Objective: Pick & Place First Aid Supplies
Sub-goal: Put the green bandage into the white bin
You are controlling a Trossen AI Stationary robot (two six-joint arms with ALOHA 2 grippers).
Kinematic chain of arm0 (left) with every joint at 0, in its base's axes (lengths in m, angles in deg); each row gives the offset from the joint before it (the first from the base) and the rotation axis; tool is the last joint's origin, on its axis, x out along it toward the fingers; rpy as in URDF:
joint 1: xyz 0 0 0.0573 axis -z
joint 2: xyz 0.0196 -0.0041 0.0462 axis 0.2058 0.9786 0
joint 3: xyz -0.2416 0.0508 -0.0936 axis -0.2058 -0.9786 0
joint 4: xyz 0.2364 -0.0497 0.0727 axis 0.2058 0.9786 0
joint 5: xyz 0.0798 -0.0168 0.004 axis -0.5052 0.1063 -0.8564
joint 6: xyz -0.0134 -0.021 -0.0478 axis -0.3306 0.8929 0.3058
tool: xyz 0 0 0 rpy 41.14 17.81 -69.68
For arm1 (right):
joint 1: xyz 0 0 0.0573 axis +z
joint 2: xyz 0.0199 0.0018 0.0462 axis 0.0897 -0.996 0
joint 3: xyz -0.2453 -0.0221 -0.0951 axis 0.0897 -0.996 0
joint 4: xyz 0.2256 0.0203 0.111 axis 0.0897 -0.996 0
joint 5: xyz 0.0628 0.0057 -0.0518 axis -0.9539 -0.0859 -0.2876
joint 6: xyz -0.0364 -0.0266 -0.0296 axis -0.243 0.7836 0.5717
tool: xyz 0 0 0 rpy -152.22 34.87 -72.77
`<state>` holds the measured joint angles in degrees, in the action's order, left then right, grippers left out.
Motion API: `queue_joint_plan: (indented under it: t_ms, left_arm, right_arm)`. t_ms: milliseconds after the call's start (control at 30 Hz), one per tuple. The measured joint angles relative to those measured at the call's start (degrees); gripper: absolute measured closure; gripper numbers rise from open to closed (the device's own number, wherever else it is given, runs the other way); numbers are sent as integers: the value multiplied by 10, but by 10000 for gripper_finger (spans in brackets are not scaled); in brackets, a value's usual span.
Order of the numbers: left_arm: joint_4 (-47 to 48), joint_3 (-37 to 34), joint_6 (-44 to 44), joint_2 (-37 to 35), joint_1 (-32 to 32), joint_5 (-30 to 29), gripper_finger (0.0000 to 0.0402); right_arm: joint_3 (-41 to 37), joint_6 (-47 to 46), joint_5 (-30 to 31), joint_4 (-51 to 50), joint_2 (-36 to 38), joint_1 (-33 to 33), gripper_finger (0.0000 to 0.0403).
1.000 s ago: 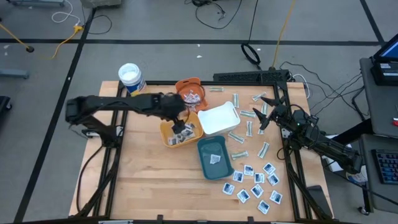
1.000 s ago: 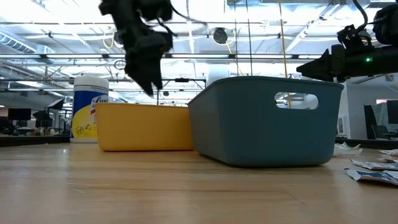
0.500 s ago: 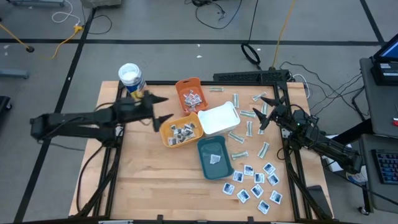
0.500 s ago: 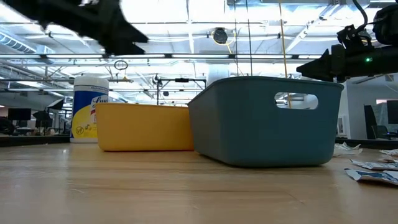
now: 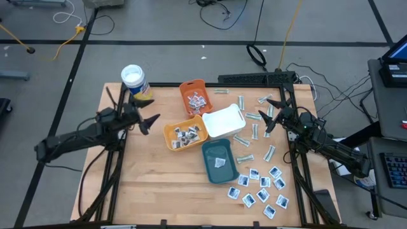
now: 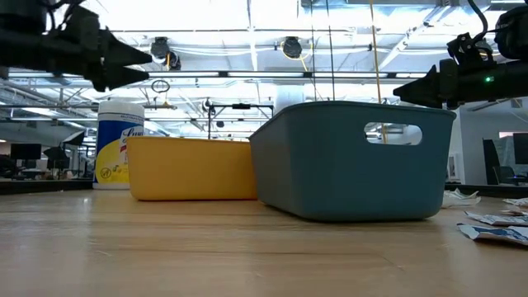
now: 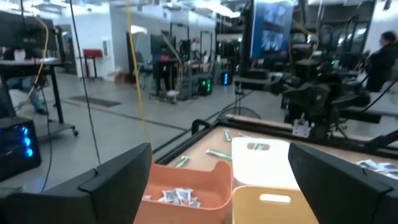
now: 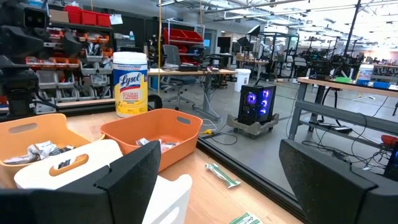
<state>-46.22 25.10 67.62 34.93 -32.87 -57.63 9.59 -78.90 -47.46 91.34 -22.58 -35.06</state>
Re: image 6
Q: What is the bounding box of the Lysol disinfecting wipes canister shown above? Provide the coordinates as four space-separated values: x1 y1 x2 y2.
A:
92 100 145 190

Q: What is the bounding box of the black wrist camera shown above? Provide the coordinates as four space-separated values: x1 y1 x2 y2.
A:
53 3 102 40
445 31 496 69

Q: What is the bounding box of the black ceiling cable reel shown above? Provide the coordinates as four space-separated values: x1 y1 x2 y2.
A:
164 49 182 71
148 35 171 59
281 35 304 59

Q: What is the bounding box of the yellow hanging cord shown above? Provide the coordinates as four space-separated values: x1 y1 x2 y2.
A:
369 0 389 144

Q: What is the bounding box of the yellow plastic bin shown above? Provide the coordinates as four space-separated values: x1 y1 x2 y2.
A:
125 135 259 202

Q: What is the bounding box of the blue-print white square packet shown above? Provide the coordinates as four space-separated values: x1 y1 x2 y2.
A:
456 222 528 248
464 210 528 227

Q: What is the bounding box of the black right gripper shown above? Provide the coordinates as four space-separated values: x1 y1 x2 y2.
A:
392 57 483 110

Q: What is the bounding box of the black background rig frame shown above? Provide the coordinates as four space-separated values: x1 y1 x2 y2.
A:
207 102 276 140

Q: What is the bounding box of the dark upright panel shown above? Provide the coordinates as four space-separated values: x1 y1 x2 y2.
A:
482 138 502 186

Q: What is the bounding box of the thin black hanging cable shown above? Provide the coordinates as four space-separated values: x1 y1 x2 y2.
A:
309 0 317 101

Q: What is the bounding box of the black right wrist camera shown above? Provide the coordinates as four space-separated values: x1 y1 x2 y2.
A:
445 31 496 69

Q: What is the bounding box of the teal plastic bin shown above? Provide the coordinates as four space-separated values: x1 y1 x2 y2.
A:
248 100 458 223

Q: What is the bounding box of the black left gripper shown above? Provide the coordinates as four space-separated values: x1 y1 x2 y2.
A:
36 18 153 92

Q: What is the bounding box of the black studio light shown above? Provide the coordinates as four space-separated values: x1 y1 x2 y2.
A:
61 130 87 146

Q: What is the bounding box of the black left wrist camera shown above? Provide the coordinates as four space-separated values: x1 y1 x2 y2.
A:
53 3 102 40

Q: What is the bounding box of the black monitor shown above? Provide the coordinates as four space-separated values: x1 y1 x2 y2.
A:
512 131 528 165
10 142 43 161

